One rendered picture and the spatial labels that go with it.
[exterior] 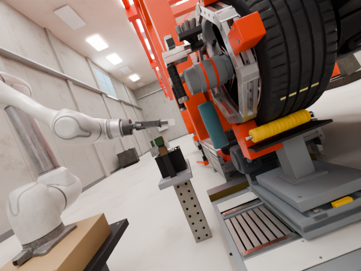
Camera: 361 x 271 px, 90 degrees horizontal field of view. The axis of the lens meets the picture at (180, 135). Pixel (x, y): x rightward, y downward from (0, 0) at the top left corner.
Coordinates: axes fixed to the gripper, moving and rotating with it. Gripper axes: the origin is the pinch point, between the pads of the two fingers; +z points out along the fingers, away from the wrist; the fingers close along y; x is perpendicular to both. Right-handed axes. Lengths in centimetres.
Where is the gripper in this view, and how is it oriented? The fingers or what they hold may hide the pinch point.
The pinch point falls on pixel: (168, 122)
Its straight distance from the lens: 83.1
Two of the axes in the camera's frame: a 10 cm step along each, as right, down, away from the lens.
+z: 9.9, -1.2, 0.7
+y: -0.7, 0.0, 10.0
